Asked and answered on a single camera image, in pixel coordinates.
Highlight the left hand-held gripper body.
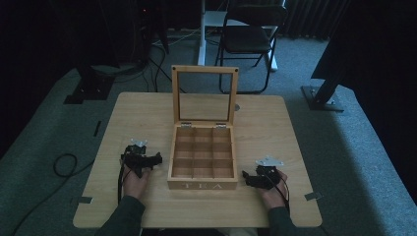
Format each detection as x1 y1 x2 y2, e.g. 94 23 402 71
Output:
120 139 151 180

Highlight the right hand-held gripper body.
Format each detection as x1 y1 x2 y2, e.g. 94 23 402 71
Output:
255 155 285 191

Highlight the wooden tea box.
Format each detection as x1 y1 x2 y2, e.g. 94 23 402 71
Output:
166 64 240 191

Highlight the person's right hand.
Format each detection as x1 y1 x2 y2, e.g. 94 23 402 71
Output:
260 170 290 211

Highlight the person's left hand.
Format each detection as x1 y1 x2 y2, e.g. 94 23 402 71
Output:
121 163 152 201

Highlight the grey tape strip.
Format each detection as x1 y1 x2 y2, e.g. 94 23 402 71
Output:
71 196 93 206
304 191 324 202

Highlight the black stand base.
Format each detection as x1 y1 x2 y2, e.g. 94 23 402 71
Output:
63 64 116 105

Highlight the black stand with metal foot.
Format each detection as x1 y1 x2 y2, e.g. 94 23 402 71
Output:
300 62 349 113

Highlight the black folding chair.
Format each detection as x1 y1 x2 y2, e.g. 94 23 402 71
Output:
214 2 289 95

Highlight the dark curtain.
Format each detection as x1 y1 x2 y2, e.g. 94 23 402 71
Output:
284 0 349 41

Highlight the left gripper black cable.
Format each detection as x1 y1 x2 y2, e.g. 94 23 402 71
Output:
117 156 128 205

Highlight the black floor cable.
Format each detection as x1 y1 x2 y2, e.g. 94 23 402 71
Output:
9 152 96 236

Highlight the bundle of floor cables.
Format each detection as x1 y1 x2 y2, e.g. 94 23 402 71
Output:
144 28 202 93

